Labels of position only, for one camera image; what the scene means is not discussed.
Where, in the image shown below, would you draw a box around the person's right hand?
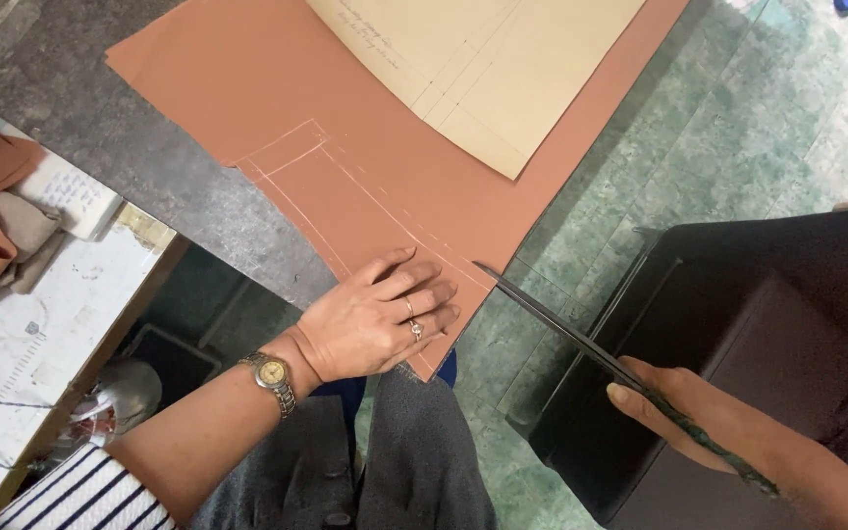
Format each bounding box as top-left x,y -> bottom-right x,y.
606,357 -> 789,481

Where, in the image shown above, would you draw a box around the person's left hand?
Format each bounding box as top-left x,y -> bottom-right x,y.
295,246 -> 462,384

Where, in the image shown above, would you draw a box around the large green-handled tailor scissors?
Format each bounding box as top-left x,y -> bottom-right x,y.
472,260 -> 782,500

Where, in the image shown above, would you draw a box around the terracotta fabric sheet with chalk lines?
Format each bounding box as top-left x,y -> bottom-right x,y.
105,0 -> 691,384

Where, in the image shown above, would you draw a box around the gold and silver wristwatch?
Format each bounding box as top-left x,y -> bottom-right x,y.
238,351 -> 298,420

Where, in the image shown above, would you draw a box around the dark brown stool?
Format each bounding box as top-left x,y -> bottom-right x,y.
505,205 -> 848,530

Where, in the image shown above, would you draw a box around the person's grey trousers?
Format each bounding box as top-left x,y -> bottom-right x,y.
187,367 -> 500,530

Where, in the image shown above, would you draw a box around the beige paper sewing pattern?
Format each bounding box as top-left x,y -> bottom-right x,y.
305,0 -> 647,182

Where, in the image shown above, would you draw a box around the white table with ruler markings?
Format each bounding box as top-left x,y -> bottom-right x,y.
0,87 -> 191,527

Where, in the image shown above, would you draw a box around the white handwritten notebook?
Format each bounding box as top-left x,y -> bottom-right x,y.
6,149 -> 125,242

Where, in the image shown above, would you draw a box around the white navy striped sleeve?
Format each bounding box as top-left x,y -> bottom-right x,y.
0,442 -> 179,530

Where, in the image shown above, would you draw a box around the beige folded cloth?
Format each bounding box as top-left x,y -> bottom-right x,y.
0,190 -> 66,296

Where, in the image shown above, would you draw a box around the black metal pedal frame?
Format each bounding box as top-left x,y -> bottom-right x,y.
116,322 -> 223,387

